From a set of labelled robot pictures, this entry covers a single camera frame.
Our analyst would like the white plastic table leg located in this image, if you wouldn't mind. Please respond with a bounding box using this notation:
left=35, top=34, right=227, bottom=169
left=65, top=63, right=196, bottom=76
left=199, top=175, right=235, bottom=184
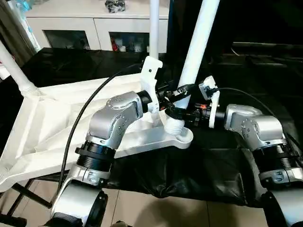
left=163, top=0, right=221, bottom=137
left=0, top=40, right=38, bottom=95
left=149, top=0, right=160, bottom=60

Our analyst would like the white plastic table top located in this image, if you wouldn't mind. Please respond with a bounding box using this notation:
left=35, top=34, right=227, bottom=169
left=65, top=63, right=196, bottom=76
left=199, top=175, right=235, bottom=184
left=0, top=71, right=195, bottom=192

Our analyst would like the black plastic mat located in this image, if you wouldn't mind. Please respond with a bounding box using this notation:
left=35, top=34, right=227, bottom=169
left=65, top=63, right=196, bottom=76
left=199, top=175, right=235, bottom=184
left=0, top=47, right=303, bottom=206

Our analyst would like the white sideboard with glass doors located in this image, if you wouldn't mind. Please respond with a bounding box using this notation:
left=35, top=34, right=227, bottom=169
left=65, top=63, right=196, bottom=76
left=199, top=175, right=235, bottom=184
left=26, top=0, right=169, bottom=52

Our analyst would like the dark object on cabinet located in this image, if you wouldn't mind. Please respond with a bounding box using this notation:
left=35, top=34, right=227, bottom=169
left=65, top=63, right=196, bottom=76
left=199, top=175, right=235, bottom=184
left=105, top=0, right=127, bottom=13

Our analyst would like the grey curtain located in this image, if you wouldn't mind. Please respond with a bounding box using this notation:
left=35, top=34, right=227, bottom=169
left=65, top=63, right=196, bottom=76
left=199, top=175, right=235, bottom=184
left=0, top=0, right=41, bottom=53

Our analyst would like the blue lit device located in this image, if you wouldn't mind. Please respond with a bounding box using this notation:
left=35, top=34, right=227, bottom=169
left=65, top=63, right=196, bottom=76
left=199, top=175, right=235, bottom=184
left=16, top=0, right=33, bottom=12

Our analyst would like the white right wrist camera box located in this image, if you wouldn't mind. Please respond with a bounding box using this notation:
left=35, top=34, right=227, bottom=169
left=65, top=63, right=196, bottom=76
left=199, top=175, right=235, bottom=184
left=199, top=76, right=221, bottom=129

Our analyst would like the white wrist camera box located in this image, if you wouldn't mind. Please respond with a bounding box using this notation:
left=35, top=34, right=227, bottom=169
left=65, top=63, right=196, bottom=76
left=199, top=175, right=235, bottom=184
left=141, top=56, right=164, bottom=114
left=199, top=76, right=221, bottom=129

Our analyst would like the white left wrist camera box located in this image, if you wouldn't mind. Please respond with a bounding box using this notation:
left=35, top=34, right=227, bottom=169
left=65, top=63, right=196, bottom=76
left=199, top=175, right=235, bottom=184
left=141, top=56, right=164, bottom=114

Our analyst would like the black folding table frame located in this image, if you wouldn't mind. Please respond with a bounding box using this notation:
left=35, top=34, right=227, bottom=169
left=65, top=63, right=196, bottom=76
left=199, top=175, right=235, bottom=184
left=0, top=179, right=53, bottom=227

